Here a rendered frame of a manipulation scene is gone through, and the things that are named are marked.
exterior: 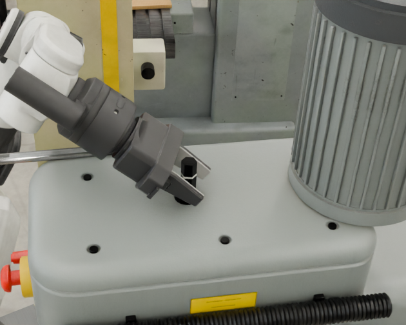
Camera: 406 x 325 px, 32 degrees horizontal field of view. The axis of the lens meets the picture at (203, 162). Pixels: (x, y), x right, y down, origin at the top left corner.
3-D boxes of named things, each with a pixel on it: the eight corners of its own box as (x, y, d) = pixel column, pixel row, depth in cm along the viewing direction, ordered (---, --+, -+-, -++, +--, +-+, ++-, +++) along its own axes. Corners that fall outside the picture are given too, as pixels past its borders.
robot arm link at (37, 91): (72, 141, 100) (0, 96, 97) (115, 80, 97) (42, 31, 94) (61, 171, 89) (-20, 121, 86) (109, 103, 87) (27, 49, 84)
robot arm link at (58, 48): (48, 123, 91) (51, 88, 103) (86, 66, 89) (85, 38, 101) (2, 97, 89) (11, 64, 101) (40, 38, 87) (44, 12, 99)
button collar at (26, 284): (24, 306, 103) (19, 278, 100) (24, 276, 108) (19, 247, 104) (38, 305, 104) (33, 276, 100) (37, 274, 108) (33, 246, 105)
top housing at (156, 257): (38, 362, 96) (24, 282, 86) (37, 228, 116) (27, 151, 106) (368, 322, 104) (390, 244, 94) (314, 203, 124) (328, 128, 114)
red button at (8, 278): (2, 298, 103) (-2, 280, 101) (2, 278, 106) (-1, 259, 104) (25, 296, 104) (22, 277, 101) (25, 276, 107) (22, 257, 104)
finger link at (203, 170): (212, 169, 100) (176, 145, 98) (200, 182, 101) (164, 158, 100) (214, 162, 101) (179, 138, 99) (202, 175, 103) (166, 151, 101)
